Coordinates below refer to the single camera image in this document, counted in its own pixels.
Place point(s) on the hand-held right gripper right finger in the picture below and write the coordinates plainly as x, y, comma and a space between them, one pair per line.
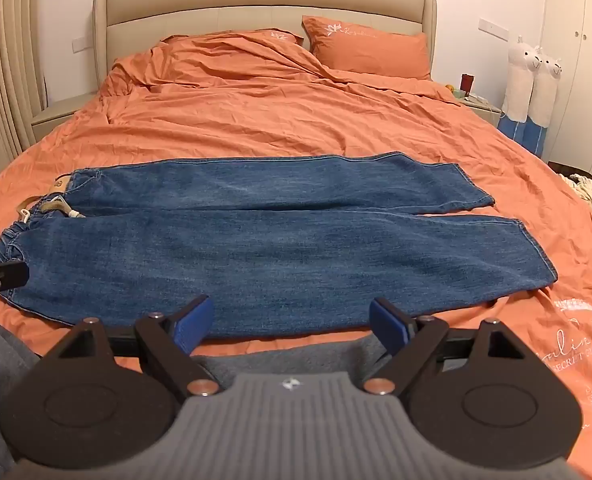
387, 324

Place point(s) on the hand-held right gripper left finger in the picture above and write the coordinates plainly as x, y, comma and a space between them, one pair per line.
196, 319

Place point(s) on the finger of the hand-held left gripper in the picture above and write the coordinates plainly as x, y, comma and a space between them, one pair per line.
5, 276

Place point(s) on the blue denim pants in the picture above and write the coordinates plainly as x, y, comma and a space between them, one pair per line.
276, 250

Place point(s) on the person's grey clothing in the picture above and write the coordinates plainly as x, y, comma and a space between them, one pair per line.
0, 360

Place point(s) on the beige nightstand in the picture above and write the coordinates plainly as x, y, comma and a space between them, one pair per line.
60, 110

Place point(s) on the beige pleated curtain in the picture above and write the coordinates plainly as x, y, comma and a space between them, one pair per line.
5, 60

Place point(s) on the orange duvet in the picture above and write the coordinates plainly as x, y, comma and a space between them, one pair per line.
276, 120

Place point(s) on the white nightstand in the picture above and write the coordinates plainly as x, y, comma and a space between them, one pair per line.
482, 108

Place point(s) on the red cup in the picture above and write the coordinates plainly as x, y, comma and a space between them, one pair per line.
467, 82

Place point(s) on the orange embroidered pillow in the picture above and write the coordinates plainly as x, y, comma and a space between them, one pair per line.
281, 36
371, 52

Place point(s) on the white alpaca plush toy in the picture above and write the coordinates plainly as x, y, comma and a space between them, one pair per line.
520, 80
546, 95

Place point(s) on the beige upholstered headboard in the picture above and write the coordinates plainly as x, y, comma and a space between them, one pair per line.
200, 10

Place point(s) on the white wardrobe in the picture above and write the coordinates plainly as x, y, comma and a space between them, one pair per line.
586, 85

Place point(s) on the white wall switch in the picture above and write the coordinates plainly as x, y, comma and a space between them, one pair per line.
79, 44
490, 28

